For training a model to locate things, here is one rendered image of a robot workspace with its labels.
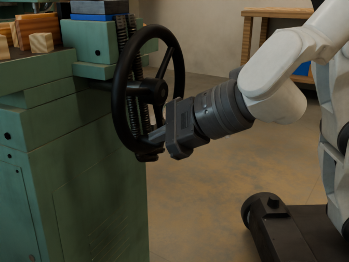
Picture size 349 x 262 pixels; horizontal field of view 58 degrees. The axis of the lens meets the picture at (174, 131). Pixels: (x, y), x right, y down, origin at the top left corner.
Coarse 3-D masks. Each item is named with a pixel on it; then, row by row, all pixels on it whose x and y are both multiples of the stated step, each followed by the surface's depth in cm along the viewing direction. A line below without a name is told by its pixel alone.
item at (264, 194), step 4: (260, 192) 142; (264, 192) 141; (268, 192) 142; (252, 196) 141; (256, 196) 140; (260, 196) 139; (264, 196) 139; (268, 196) 139; (248, 200) 141; (252, 200) 140; (244, 204) 142; (248, 204) 140; (244, 208) 141; (248, 208) 140; (240, 212) 145; (244, 212) 141; (248, 212) 140; (244, 216) 141; (248, 216) 141; (244, 220) 142; (248, 220) 142; (244, 224) 143; (248, 228) 144
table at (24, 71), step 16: (16, 48) 71; (64, 48) 71; (144, 48) 97; (0, 64) 57; (16, 64) 60; (32, 64) 63; (48, 64) 66; (64, 64) 70; (80, 64) 71; (96, 64) 70; (112, 64) 70; (144, 64) 81; (0, 80) 58; (16, 80) 60; (32, 80) 64; (48, 80) 67; (0, 96) 58
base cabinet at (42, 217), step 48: (0, 144) 70; (48, 144) 70; (96, 144) 85; (0, 192) 76; (48, 192) 73; (96, 192) 89; (144, 192) 114; (0, 240) 86; (48, 240) 76; (96, 240) 92; (144, 240) 121
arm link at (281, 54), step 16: (288, 32) 45; (304, 32) 45; (320, 32) 45; (272, 48) 46; (288, 48) 44; (304, 48) 43; (320, 48) 44; (336, 48) 46; (256, 64) 46; (272, 64) 45; (288, 64) 43; (320, 64) 49; (240, 80) 47; (256, 80) 45; (272, 80) 44; (256, 96) 45
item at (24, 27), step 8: (16, 24) 67; (24, 24) 67; (32, 24) 69; (40, 24) 71; (48, 24) 73; (56, 24) 75; (24, 32) 68; (32, 32) 69; (40, 32) 71; (48, 32) 73; (56, 32) 75; (24, 40) 68; (56, 40) 76; (24, 48) 68
